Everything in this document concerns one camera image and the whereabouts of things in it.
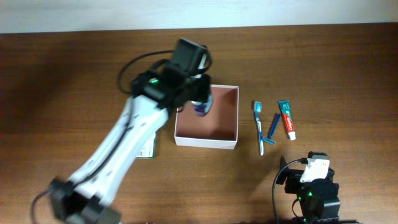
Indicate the green white soap box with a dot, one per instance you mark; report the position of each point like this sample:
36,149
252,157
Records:
148,149

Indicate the blue disposable razor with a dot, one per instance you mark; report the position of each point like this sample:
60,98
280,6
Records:
272,130

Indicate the red green toothpaste tube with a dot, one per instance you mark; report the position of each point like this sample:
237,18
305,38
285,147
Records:
285,110

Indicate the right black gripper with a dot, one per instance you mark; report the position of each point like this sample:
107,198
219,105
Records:
292,177

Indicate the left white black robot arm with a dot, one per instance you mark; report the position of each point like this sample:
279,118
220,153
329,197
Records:
155,95

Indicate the white open cardboard box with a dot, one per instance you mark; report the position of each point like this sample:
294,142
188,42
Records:
218,129

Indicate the purple soap pump bottle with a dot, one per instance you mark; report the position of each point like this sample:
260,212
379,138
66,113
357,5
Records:
202,100

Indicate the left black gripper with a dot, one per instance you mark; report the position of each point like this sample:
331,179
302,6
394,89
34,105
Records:
203,90

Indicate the blue white toothbrush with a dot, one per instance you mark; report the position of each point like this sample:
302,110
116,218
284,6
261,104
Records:
257,110

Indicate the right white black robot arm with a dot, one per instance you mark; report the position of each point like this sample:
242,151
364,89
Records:
319,202

